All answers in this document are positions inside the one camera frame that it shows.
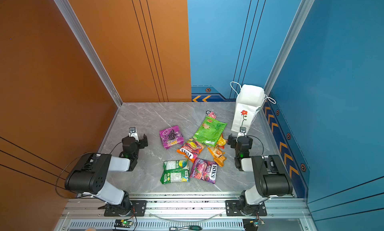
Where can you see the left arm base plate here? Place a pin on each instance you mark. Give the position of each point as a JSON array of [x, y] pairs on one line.
[[135, 208]]

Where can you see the left aluminium corner post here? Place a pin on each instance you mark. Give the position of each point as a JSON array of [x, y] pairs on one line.
[[77, 29]]

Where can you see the green white snack bag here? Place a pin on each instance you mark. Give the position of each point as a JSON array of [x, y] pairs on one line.
[[175, 171]]

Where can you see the green chips bag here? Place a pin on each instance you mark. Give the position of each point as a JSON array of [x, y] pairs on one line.
[[210, 131]]

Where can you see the green handled screwdriver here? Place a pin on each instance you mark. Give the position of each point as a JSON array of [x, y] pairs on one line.
[[189, 228]]

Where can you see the red yellow small snack packet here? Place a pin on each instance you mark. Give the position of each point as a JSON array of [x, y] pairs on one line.
[[221, 142]]

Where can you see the aluminium front rail frame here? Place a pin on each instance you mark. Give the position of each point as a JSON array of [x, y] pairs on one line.
[[205, 209]]

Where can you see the white paper bag with flower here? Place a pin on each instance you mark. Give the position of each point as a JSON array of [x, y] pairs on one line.
[[249, 102]]

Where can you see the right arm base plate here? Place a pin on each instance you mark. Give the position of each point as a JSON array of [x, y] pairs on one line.
[[236, 208]]

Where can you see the green circuit board left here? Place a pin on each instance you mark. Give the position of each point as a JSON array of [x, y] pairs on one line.
[[123, 224]]

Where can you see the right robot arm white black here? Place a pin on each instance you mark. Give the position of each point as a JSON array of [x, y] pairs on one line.
[[270, 175]]

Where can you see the orange Fox's candy bag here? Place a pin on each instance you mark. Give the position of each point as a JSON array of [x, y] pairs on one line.
[[191, 149]]

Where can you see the right aluminium corner post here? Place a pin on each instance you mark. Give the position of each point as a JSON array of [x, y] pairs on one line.
[[292, 34]]

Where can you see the purple Fox's candy bag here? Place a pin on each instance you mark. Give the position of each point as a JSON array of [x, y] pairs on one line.
[[204, 170]]

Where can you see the circuit board right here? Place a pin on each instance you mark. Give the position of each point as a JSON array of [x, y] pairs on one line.
[[252, 224]]

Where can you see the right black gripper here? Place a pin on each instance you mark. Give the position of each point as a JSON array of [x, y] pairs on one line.
[[232, 141]]

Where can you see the pink bear keychain toy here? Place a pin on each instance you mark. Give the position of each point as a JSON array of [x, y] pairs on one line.
[[211, 114]]

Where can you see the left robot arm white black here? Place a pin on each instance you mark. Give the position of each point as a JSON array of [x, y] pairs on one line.
[[89, 177]]

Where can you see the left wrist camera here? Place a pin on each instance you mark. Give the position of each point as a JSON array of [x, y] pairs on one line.
[[133, 133]]

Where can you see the purple grape candy bag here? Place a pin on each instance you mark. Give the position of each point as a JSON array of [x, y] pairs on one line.
[[171, 136]]

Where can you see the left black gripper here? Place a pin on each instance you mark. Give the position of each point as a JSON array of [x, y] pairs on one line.
[[142, 141]]

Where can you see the orange yellow snack pouch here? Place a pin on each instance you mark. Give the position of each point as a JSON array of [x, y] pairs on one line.
[[218, 155]]

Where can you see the aluminium corner post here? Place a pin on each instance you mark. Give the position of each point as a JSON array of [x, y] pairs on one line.
[[77, 29], [292, 34]]

